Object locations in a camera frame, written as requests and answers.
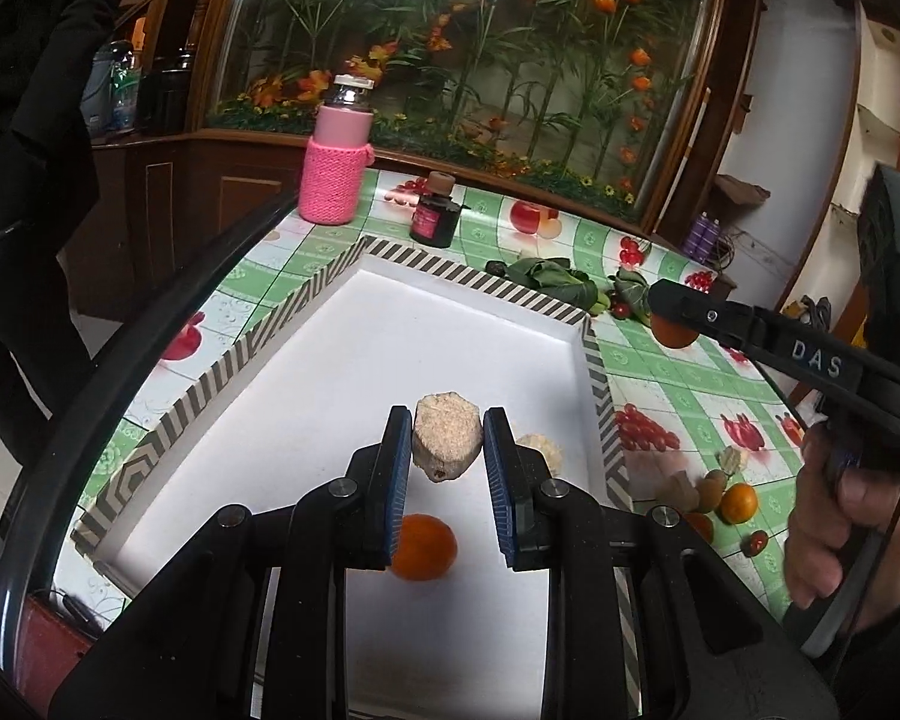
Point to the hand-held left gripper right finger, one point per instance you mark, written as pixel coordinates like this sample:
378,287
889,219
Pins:
497,487

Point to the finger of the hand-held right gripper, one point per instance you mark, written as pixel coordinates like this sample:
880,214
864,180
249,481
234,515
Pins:
690,307

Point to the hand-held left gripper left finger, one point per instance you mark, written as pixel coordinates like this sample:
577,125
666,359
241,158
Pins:
397,487

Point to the orange tangerine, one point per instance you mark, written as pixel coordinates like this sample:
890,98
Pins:
740,504
427,547
675,335
699,529

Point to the beige porous chunk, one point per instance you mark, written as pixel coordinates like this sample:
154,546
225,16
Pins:
675,493
544,454
446,431

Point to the white tray with striped rim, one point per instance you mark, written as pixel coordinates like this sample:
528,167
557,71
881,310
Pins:
457,345

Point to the person's right hand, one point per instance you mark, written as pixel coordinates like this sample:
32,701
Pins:
817,510

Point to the green leafy vegetable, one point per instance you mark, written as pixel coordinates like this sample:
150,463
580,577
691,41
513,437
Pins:
630,289
547,277

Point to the printed green checked tablecloth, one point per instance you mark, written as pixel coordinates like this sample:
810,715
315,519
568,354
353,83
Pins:
667,390

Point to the small green bananas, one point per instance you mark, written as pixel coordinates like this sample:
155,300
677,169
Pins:
604,302

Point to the husked physalis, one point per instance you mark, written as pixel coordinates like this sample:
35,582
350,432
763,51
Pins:
732,459

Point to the dark bottle with cork cap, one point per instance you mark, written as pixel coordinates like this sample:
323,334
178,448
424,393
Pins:
435,221

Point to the glass case with artificial flowers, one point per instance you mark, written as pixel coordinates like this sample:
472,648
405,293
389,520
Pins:
495,52

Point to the pink knit-sleeved bottle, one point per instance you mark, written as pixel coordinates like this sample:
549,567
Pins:
334,172

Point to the wooden cabinet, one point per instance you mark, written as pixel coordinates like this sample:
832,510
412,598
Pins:
195,187

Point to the brown leather cushion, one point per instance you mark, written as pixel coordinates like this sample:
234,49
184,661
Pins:
45,652

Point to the plastic water bottle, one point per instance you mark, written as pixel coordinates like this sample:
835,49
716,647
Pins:
125,97

